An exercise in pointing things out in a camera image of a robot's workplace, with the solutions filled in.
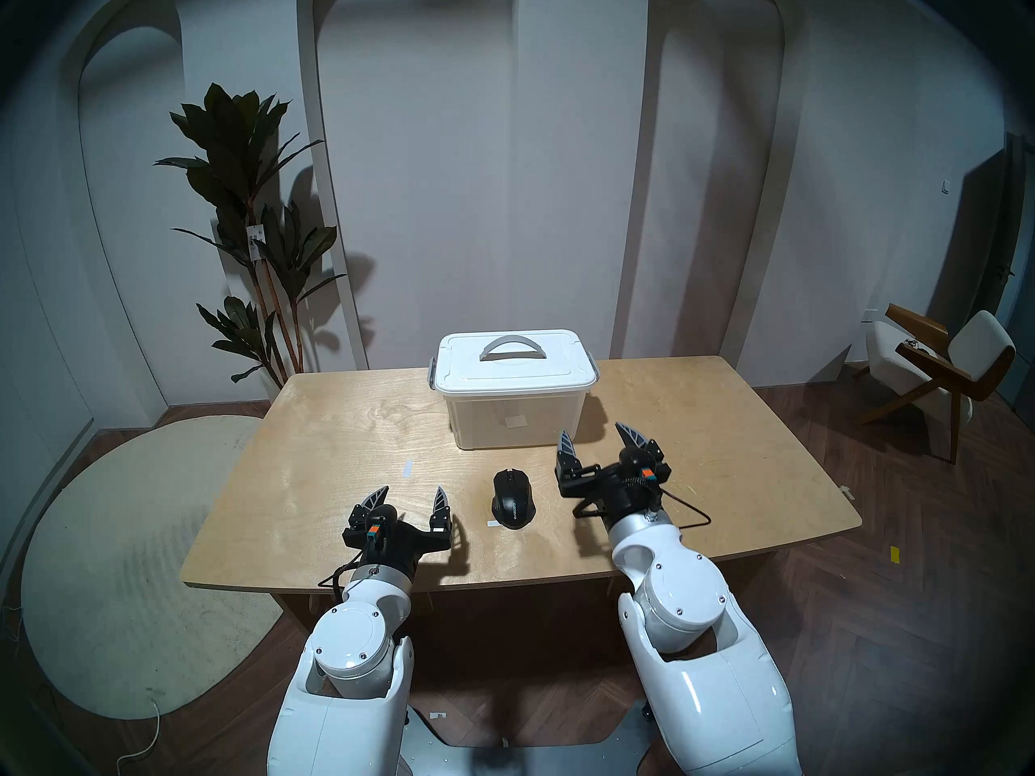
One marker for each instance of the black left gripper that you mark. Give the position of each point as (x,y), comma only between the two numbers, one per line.
(392,540)

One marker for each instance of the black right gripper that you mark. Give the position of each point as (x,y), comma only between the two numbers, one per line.
(618,487)

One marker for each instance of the black computer mouse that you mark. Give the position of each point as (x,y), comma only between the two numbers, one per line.
(513,499)

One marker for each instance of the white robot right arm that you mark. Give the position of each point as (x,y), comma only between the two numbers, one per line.
(687,596)

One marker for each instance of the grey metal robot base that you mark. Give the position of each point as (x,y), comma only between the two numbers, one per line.
(517,762)

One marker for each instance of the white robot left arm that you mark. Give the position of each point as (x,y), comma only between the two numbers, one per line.
(356,645)

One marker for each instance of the clear plastic storage container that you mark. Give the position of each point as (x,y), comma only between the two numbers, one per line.
(485,419)

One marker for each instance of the light wooden table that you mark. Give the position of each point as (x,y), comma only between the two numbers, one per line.
(323,459)

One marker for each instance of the round beige rug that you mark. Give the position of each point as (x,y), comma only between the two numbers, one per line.
(121,556)

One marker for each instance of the white plant tag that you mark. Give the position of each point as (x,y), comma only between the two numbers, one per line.
(255,242)

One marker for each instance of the wooden armchair with white cushions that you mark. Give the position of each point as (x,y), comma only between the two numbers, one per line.
(974,346)

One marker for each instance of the tall dark green plant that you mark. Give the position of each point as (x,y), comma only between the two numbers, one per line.
(234,160)

